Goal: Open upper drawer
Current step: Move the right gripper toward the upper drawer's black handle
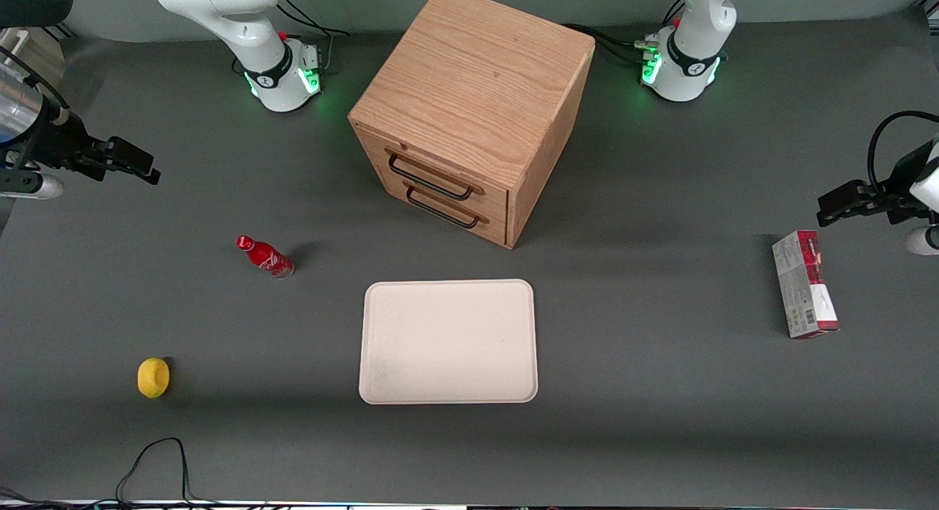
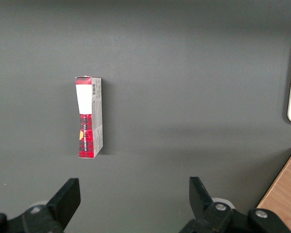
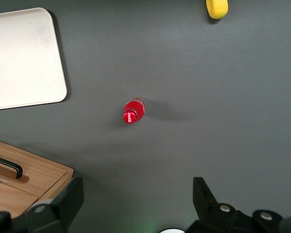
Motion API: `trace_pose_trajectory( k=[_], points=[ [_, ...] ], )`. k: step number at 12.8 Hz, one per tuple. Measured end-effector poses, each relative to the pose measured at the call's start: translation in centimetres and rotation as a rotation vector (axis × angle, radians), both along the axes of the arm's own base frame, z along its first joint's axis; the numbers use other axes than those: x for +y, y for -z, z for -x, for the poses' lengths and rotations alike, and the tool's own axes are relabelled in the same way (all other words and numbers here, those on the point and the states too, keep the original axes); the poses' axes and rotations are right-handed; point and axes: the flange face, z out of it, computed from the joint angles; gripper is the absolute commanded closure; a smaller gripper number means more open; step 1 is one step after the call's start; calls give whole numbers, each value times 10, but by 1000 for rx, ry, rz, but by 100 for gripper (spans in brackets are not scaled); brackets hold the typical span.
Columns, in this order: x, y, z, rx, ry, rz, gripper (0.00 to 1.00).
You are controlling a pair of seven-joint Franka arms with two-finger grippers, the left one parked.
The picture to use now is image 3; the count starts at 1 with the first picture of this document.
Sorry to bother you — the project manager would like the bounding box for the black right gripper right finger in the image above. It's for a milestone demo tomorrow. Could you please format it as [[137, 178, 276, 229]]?
[[186, 176, 291, 233]]

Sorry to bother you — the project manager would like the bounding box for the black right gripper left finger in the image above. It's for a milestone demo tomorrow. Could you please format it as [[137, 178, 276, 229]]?
[[0, 176, 85, 233]]

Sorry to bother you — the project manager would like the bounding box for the oak wooden drawer cabinet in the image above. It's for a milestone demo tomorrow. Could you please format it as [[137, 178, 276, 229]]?
[[0, 137, 75, 219]]

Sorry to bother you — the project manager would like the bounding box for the red cola bottle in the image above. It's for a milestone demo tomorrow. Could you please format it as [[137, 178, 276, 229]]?
[[122, 96, 146, 125]]

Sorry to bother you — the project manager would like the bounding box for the beige plastic tray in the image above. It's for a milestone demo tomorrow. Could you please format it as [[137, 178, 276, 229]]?
[[0, 7, 68, 112]]

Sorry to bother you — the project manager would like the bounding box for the black metal drawer handle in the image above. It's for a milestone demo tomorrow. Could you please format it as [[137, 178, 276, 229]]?
[[0, 153, 23, 180]]

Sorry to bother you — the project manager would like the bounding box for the yellow foam ring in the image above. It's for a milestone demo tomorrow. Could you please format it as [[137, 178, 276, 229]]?
[[206, 0, 229, 19]]

